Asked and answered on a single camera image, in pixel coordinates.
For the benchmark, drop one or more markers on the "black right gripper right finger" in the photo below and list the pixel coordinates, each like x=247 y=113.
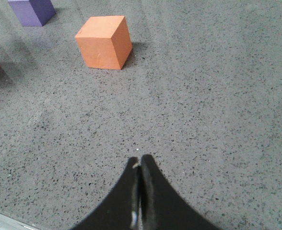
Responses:
x=162 y=208

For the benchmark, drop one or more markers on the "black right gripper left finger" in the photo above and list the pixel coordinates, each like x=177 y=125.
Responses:
x=120 y=209

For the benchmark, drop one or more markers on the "orange foam cube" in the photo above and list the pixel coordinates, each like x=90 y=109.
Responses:
x=104 y=42

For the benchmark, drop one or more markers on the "purple foam cube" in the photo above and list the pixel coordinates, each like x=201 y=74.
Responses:
x=33 y=13

